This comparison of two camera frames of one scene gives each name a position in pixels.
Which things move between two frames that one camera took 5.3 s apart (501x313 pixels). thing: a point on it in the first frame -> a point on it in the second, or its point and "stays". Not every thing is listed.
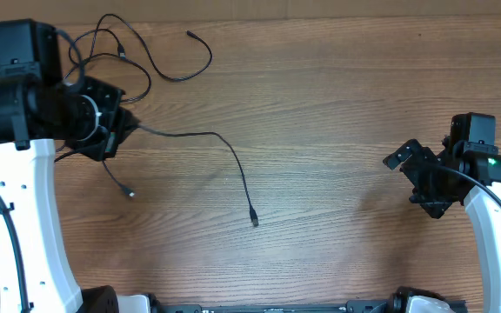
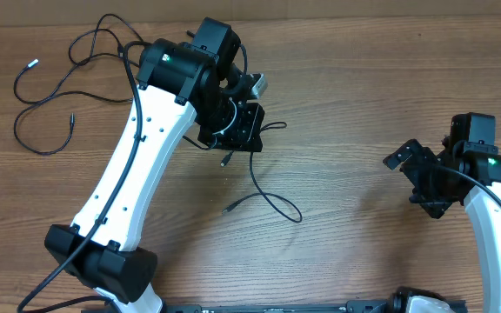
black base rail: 350,306 stays
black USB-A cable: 76,64 stays
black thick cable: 254,218 -> 274,125
